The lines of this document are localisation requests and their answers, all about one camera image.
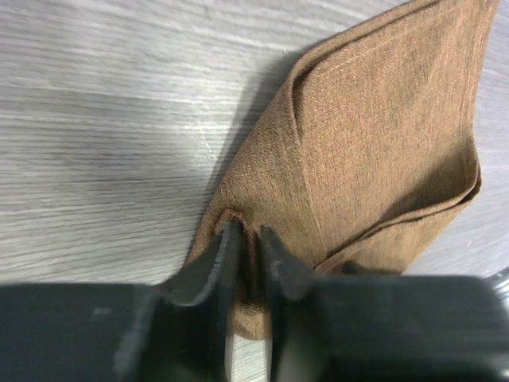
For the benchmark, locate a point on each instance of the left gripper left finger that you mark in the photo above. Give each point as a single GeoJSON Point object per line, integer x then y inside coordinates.
{"type": "Point", "coordinates": [178, 330]}

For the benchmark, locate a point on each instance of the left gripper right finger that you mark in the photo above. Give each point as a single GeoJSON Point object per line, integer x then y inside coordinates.
{"type": "Point", "coordinates": [367, 327]}

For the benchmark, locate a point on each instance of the brown cloth napkin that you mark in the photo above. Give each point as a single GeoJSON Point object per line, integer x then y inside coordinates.
{"type": "Point", "coordinates": [366, 152]}

